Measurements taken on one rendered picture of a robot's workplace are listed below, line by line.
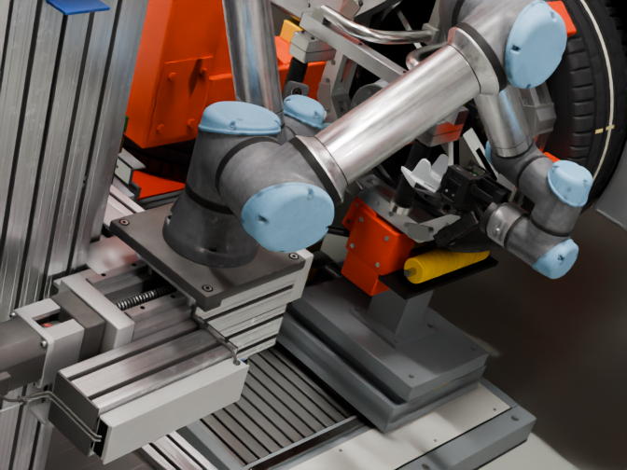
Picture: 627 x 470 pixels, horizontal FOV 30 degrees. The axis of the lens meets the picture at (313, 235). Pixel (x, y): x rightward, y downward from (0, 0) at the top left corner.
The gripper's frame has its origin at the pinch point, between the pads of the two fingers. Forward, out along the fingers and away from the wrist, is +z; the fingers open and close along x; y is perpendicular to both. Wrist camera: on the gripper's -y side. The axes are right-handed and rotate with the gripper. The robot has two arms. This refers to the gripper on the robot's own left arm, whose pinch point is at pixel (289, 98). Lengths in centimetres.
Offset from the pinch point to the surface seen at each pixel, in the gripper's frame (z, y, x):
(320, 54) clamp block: 5.7, -8.4, 4.0
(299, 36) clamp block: 5.0, -11.1, -1.2
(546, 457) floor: 11, 82, 89
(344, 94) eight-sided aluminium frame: 27.4, 8.0, 14.3
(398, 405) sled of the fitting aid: -3, 66, 44
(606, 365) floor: 58, 82, 116
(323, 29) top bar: 5.1, -13.9, 3.0
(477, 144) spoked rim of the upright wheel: 8.2, 2.8, 41.5
